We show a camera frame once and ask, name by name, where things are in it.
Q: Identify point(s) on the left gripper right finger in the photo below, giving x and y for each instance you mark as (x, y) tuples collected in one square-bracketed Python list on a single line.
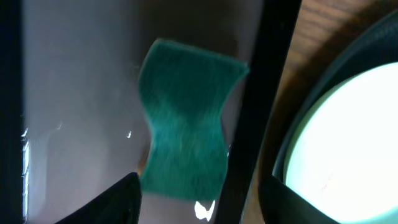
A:
[(280, 205)]

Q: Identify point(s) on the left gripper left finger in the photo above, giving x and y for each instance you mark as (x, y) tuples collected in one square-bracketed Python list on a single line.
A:
[(119, 204)]

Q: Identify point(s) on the light blue plate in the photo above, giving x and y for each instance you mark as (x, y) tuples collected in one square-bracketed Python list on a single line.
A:
[(342, 158)]

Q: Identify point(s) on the green and orange sponge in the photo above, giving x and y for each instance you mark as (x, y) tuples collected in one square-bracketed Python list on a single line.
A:
[(183, 90)]

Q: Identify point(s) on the round black serving tray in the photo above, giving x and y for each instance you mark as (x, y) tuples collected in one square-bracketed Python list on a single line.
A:
[(375, 46)]

